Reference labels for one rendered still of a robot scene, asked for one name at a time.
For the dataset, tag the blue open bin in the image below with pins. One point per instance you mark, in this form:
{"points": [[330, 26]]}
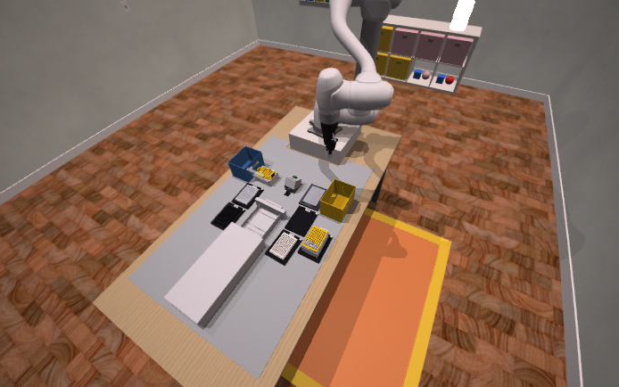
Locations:
{"points": [[244, 159]]}

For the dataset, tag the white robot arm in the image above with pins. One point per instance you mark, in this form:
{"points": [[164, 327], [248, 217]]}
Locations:
{"points": [[368, 92]]}

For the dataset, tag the yellow open-top bin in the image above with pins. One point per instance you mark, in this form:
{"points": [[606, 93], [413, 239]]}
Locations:
{"points": [[337, 200]]}

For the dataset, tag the grey bench mat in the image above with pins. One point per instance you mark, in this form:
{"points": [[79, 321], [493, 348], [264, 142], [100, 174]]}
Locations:
{"points": [[252, 320]]}

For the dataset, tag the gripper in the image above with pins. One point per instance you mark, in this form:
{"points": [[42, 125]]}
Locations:
{"points": [[329, 138]]}

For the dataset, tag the black multi-well assay plate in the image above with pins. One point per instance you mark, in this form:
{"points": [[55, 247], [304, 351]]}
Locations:
{"points": [[225, 219]]}

